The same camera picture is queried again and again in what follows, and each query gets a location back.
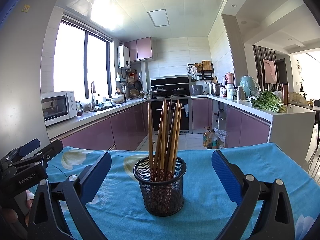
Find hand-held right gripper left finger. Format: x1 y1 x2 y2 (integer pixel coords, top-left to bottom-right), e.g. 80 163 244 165
27 151 112 240

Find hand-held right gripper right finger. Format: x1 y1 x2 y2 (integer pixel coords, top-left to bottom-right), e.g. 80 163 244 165
211 149 295 240

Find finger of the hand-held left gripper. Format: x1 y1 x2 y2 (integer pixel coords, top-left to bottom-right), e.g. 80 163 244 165
5 139 63 178
0 138 41 167

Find black mesh utensil cup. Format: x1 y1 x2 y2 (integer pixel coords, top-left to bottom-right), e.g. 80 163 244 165
133 155 187 217

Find bunch of wooden chopsticks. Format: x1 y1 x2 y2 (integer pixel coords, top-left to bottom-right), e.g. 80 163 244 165
147 98 183 207

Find person's left hand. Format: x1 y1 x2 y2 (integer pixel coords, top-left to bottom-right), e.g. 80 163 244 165
0 189 35 228

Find dark cooking oil bottle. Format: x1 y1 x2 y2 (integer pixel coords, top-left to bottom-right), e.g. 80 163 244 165
209 130 218 148

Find blue floral tablecloth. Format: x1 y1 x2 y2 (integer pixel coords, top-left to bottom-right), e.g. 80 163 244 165
37 142 314 240

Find yellow cooking oil bottle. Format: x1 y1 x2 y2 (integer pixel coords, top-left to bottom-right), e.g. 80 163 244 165
203 127 213 148

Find white microwave oven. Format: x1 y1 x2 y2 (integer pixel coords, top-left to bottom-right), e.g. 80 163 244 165
41 91 77 127

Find pink window-side base cabinets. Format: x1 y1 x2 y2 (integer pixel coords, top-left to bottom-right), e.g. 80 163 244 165
46 99 150 152

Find pink peninsula base cabinets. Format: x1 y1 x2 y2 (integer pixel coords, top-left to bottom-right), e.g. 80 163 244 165
191 95 316 150

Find steel kitchen sink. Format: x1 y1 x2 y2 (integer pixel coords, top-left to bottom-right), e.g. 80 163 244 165
87 104 118 112

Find steel kitchen faucet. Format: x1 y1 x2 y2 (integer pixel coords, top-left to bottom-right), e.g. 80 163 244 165
90 81 97 109

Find black integrated stove oven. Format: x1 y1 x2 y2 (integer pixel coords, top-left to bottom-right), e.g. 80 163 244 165
147 75 193 135

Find grey refrigerator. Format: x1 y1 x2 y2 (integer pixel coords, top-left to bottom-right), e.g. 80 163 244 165
0 0 62 153

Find bunch of leafy greens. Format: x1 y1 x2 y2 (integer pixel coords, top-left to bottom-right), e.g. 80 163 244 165
251 90 287 112

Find stainless steel stock pot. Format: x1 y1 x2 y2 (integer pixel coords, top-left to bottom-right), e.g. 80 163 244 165
210 82 223 96

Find large kitchen window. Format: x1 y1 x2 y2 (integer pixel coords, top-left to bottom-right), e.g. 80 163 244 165
54 15 112 99

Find brown travel tumbler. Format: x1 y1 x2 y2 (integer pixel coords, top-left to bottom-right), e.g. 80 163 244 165
280 82 289 105

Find square ceiling light panel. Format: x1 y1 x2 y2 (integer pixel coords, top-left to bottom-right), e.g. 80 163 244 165
147 9 170 27

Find black wall storage rack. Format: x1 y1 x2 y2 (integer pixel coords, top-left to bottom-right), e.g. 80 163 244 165
187 61 215 81

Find pink framed wall picture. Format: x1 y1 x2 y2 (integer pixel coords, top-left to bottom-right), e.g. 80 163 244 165
262 59 277 84

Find white wall water heater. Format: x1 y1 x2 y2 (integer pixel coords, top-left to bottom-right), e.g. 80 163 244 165
117 45 131 68

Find pink upper wall cabinet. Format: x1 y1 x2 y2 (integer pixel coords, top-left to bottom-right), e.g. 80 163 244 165
124 37 153 62

